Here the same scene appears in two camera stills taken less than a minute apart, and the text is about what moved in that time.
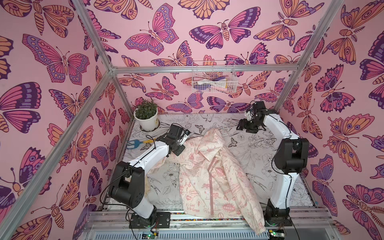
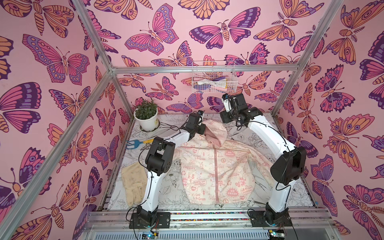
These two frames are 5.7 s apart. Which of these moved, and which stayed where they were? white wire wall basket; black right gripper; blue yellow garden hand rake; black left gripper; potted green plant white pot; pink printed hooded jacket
Moved: black left gripper; pink printed hooded jacket; black right gripper
Stayed: white wire wall basket; potted green plant white pot; blue yellow garden hand rake
